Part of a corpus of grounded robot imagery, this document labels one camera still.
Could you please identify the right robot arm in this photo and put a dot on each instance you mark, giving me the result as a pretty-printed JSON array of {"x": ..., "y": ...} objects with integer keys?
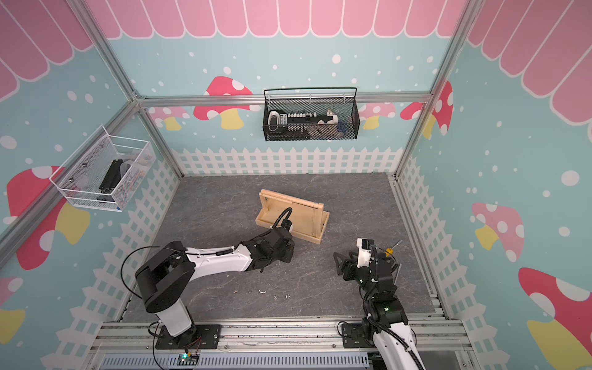
[{"x": 385, "y": 325}]

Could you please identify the green lit circuit board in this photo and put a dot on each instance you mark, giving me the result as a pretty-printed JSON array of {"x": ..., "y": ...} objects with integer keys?
[{"x": 188, "y": 359}]

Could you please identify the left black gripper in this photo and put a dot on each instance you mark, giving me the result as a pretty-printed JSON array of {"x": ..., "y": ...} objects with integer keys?
[{"x": 289, "y": 250}]

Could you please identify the yellow handled screwdriver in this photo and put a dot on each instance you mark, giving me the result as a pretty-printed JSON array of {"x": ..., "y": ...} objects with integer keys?
[{"x": 389, "y": 252}]

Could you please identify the wooden jewelry display stand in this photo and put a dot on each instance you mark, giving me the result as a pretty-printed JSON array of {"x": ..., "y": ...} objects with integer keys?
[{"x": 309, "y": 219}]

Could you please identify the white wire mesh basket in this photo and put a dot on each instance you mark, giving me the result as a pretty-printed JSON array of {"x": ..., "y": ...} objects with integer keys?
[{"x": 79, "y": 177}]

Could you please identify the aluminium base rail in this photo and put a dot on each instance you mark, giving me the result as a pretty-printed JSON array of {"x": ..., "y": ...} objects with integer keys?
[{"x": 293, "y": 343}]

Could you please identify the black box in white basket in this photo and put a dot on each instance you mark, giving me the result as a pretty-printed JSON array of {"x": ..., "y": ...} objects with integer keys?
[{"x": 112, "y": 178}]

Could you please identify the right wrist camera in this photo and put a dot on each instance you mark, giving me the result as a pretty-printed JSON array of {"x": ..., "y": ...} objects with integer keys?
[{"x": 365, "y": 253}]

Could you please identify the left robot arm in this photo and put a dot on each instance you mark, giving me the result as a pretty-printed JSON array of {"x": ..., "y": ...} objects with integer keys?
[{"x": 163, "y": 278}]

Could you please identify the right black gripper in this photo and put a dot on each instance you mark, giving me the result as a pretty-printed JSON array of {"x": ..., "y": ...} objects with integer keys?
[{"x": 351, "y": 264}]

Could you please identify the black wire mesh basket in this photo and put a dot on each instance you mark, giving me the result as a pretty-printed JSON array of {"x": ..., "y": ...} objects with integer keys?
[{"x": 314, "y": 113}]

